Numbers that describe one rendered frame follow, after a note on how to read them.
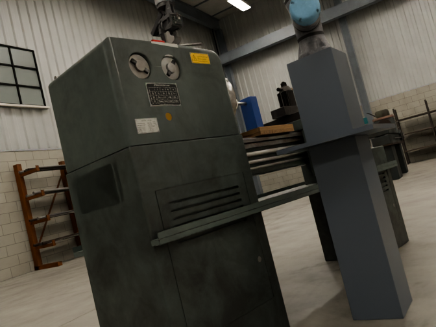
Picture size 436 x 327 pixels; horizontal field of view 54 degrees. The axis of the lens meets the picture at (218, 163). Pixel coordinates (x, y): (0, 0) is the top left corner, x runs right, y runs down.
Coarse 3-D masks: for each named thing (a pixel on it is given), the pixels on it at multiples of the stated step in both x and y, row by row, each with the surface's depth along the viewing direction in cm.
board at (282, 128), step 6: (270, 126) 216; (276, 126) 220; (282, 126) 224; (288, 126) 228; (246, 132) 216; (252, 132) 213; (258, 132) 210; (264, 132) 212; (270, 132) 215; (276, 132) 219; (282, 132) 226; (288, 132) 234
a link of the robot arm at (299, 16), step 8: (288, 0) 169; (296, 0) 166; (304, 0) 165; (312, 0) 164; (288, 8) 171; (296, 8) 166; (304, 8) 165; (312, 8) 165; (320, 8) 167; (296, 16) 166; (304, 16) 166; (312, 16) 165; (320, 16) 175; (296, 24) 173; (304, 24) 169; (312, 24) 171
